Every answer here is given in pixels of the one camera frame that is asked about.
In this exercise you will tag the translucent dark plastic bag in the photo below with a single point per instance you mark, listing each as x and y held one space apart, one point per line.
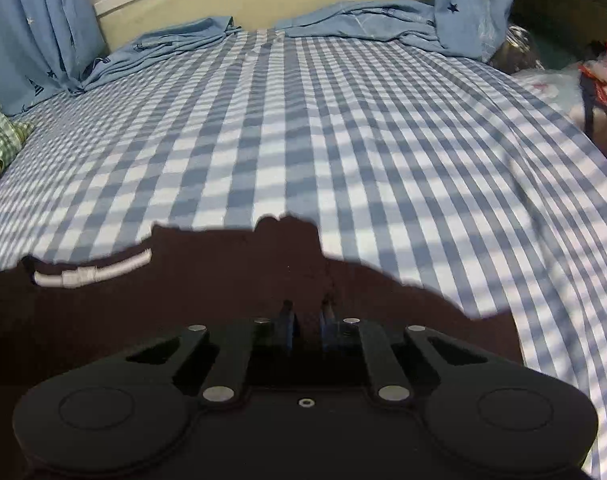
521 52

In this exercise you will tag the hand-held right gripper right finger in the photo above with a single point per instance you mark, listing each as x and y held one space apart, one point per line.
328 327

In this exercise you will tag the blue white checked bed sheet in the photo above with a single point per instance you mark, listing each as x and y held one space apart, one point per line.
333 135

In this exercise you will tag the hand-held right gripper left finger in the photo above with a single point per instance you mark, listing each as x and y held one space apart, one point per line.
285 327

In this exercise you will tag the maroon printed sweatshirt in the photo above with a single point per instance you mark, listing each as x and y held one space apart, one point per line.
108 320

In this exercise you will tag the blue star curtain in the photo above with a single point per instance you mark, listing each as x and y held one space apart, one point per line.
458 5
33 25

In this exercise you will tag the white plastic bag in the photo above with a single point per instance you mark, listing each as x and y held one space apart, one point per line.
553 85

